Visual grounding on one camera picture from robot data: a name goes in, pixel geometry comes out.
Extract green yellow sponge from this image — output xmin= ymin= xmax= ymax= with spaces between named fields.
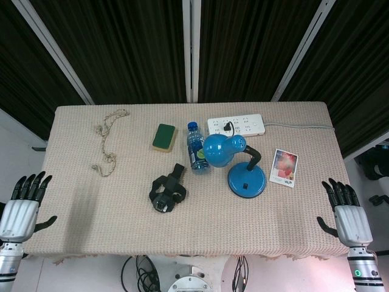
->
xmin=151 ymin=123 xmax=178 ymax=152

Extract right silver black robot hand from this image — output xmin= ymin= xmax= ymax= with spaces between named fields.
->
xmin=316 ymin=178 xmax=373 ymax=248

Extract white power strip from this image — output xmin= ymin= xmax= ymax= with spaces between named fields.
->
xmin=207 ymin=114 xmax=266 ymax=136

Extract blue capped water bottle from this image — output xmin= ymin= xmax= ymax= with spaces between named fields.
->
xmin=186 ymin=121 xmax=212 ymax=176

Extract beige woven tablecloth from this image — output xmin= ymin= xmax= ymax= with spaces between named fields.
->
xmin=21 ymin=101 xmax=349 ymax=263

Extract black camera head strap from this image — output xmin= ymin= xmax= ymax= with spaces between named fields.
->
xmin=148 ymin=163 xmax=188 ymax=213

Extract black cables under table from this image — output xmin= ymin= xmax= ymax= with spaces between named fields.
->
xmin=120 ymin=254 xmax=171 ymax=292

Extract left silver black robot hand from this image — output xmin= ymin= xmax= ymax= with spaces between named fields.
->
xmin=0 ymin=171 xmax=58 ymax=243

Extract grey power strip cable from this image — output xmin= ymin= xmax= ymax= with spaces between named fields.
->
xmin=264 ymin=122 xmax=335 ymax=131

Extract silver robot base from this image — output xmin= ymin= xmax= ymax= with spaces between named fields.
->
xmin=165 ymin=255 xmax=219 ymax=292

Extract instant photo print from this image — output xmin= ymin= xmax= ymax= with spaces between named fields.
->
xmin=269 ymin=148 xmax=299 ymax=188

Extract white window frame bar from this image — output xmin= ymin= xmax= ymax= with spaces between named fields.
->
xmin=182 ymin=0 xmax=202 ymax=103
xmin=12 ymin=0 xmax=94 ymax=104
xmin=270 ymin=0 xmax=337 ymax=102

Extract black equipment beside table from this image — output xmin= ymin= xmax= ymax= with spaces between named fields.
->
xmin=354 ymin=143 xmax=389 ymax=210

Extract beige braided rope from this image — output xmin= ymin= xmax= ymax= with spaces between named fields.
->
xmin=92 ymin=109 xmax=131 ymax=178

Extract blue desk lamp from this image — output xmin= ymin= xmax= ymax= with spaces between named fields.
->
xmin=202 ymin=133 xmax=267 ymax=200

